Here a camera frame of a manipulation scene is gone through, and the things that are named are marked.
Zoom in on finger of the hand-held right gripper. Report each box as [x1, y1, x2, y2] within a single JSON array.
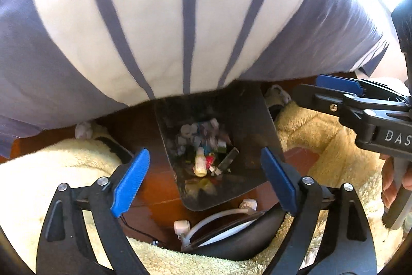
[[292, 83, 366, 122], [315, 74, 364, 96]]

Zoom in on black trash bin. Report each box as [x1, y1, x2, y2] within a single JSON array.
[[154, 85, 285, 211]]

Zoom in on person's right hand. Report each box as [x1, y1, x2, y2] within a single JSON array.
[[379, 154, 403, 209]]

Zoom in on black curved case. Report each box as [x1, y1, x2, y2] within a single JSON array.
[[180, 207, 287, 261]]

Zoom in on black foil wrapper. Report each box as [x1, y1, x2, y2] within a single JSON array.
[[215, 148, 241, 175]]

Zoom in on striped white blue shirt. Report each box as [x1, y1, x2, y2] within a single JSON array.
[[0, 0, 391, 158]]

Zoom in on thin black wire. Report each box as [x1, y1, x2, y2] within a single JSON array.
[[122, 215, 159, 246]]

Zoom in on small white bottle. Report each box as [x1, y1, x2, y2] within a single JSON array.
[[192, 147, 208, 177]]

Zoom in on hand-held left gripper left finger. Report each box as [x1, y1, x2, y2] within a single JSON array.
[[36, 148, 151, 275]]

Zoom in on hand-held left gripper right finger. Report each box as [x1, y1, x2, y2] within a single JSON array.
[[260, 147, 377, 275]]

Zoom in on pile of white scraps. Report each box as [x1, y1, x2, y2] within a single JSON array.
[[175, 119, 232, 155]]

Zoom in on white crumpled object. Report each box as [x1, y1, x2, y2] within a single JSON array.
[[75, 122, 94, 138], [264, 85, 287, 105]]

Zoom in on white charging cable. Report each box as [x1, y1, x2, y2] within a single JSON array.
[[174, 198, 260, 250]]

